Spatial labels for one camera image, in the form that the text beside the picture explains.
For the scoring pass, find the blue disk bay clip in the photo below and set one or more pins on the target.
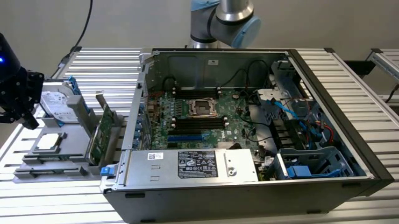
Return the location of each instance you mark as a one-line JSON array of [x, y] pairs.
[[299, 172]]

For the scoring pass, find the metal slat side table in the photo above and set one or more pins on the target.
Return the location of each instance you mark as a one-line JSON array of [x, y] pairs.
[[386, 65]]

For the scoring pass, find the grey plastic drive bracket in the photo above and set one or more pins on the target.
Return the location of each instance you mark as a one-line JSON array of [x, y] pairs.
[[271, 95]]

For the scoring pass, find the silver chipset heat sink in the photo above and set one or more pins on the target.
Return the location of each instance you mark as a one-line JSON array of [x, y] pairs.
[[229, 145]]

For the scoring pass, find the blue expansion slot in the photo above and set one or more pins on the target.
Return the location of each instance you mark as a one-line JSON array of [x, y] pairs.
[[183, 138]]

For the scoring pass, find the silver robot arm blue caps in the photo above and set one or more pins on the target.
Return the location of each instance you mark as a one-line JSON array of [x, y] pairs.
[[227, 21]]

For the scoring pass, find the short black expansion slot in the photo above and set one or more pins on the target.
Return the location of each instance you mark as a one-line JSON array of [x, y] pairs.
[[183, 132]]

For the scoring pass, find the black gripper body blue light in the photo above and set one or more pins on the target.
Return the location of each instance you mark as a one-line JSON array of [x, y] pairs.
[[10, 67]]

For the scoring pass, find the grey disk bay cage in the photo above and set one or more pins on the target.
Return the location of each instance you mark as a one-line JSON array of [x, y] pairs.
[[315, 161]]

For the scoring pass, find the CPU socket with metal frame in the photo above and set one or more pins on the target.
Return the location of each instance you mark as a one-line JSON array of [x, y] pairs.
[[199, 107]]

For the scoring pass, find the hard disk with blue bracket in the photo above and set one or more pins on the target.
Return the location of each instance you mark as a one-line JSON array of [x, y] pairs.
[[59, 105]]

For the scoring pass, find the blue case latch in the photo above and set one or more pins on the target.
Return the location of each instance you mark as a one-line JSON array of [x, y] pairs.
[[107, 171]]

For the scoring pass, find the grey parts rack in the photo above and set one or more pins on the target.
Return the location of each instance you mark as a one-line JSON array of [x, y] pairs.
[[71, 151]]

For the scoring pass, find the open black PC case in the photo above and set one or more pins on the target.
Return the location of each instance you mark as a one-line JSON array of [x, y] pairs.
[[218, 200]]

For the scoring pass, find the green graphics card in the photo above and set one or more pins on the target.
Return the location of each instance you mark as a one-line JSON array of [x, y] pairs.
[[103, 133]]

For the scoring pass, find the silver power supply unit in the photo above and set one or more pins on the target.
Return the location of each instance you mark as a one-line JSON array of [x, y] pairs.
[[174, 166]]

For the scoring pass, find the green motherboard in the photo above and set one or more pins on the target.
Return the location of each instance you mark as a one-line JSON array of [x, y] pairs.
[[230, 121]]

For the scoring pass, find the grey metal drive cage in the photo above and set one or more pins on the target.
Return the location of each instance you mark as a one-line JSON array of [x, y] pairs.
[[283, 77]]

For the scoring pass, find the black RAM slot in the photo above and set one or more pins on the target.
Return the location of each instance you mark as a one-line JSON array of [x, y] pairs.
[[199, 124], [199, 121], [197, 96], [197, 88], [197, 91], [199, 118], [199, 127]]

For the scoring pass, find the silver CPU chip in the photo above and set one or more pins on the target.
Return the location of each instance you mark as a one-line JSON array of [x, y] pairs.
[[49, 141]]

